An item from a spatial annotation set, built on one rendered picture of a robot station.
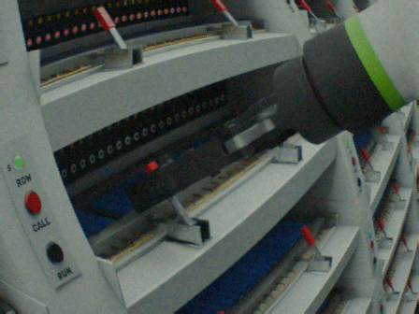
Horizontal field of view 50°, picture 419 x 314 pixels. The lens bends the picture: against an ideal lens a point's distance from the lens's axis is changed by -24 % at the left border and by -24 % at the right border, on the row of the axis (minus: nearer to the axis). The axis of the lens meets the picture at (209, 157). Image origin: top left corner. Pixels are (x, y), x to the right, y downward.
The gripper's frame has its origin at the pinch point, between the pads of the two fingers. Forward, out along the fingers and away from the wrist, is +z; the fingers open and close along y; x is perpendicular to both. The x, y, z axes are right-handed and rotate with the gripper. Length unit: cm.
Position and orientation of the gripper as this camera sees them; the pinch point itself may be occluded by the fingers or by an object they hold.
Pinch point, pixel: (163, 182)
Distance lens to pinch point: 56.0
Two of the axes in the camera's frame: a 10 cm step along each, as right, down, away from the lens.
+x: -5.0, -8.7, -0.1
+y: 4.8, -2.9, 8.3
